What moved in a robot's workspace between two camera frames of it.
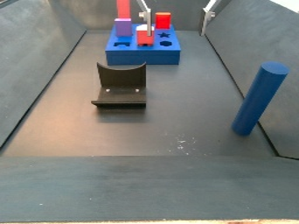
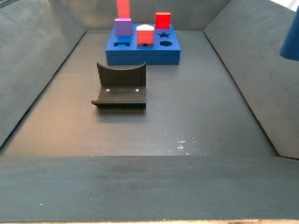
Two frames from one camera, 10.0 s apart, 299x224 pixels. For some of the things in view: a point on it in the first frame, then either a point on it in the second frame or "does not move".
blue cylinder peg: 270,78 -> 290,50
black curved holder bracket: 124,87 does not move
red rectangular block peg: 164,20 does not move
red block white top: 145,40 does not move
